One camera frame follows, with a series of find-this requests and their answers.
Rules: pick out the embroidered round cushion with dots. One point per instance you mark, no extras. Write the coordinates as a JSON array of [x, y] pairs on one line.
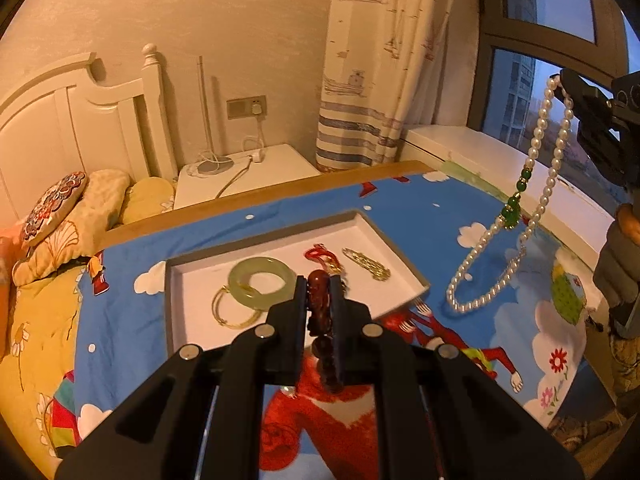
[[52, 207]]

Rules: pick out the person's camouflage trouser leg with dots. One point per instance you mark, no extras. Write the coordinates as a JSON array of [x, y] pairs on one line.
[[627, 370]]

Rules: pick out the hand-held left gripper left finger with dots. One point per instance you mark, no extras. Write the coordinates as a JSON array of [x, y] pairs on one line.
[[290, 320]]

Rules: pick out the white lamp pole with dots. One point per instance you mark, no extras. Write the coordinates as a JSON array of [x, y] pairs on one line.
[[205, 110]]

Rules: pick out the dark window frame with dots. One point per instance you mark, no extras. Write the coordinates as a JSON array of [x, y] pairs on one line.
[[510, 25]]

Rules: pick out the blue cartoon printed tablecloth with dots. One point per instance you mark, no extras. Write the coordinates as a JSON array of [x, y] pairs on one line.
[[475, 360]]

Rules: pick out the white nightstand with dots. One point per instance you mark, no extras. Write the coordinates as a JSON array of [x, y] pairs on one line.
[[270, 170]]

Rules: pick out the pale green jade bangle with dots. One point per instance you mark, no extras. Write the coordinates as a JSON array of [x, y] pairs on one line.
[[240, 280]]

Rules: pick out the white charger plug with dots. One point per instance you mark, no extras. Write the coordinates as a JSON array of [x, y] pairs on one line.
[[257, 108]]

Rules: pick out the thin gold bangle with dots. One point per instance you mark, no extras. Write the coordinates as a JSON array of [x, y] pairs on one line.
[[220, 317]]

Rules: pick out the person's right forearm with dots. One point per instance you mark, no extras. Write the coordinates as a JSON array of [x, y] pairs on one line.
[[617, 280]]

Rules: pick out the yellow floral bedsheet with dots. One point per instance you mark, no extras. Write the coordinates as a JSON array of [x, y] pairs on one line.
[[35, 340]]

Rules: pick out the person's right hand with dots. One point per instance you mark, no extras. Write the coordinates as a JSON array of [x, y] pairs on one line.
[[629, 222]]

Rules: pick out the plain yellow pillow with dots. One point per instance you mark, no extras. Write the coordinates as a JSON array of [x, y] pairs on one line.
[[147, 200]]

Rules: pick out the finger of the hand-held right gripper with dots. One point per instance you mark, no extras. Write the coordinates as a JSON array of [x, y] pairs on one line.
[[600, 145], [585, 91]]

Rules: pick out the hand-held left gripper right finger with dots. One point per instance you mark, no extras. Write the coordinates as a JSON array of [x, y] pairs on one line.
[[350, 330]]

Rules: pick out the ship print curtain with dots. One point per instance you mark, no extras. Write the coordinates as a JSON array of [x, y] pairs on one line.
[[380, 60]]

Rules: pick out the wall socket panel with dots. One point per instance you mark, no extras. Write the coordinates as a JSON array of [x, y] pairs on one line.
[[240, 108]]

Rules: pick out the shallow grey cardboard box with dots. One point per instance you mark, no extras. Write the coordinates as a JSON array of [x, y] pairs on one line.
[[200, 305]]

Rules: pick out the white window sill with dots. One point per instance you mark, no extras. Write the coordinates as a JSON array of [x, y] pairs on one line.
[[450, 145]]

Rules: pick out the yellow floral pillow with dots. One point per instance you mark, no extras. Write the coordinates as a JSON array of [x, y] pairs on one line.
[[85, 230]]

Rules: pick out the white bed headboard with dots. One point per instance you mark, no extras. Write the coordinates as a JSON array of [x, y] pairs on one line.
[[100, 125]]

